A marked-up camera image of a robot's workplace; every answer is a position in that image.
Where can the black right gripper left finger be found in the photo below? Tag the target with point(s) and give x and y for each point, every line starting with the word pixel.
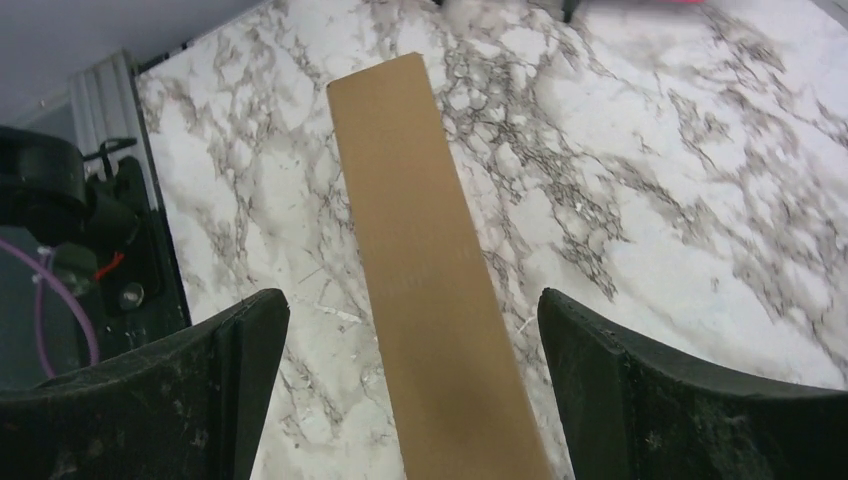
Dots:
pixel 189 406

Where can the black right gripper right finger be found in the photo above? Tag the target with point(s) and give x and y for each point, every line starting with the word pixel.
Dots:
pixel 634 408

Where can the brown cardboard box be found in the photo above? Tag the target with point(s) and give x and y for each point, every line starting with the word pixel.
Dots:
pixel 460 406

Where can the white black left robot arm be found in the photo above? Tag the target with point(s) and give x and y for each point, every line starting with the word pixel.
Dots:
pixel 59 195

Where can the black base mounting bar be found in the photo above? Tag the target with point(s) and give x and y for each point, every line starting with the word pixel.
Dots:
pixel 138 296

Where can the pink framed whiteboard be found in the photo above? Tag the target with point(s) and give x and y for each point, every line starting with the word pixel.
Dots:
pixel 647 3

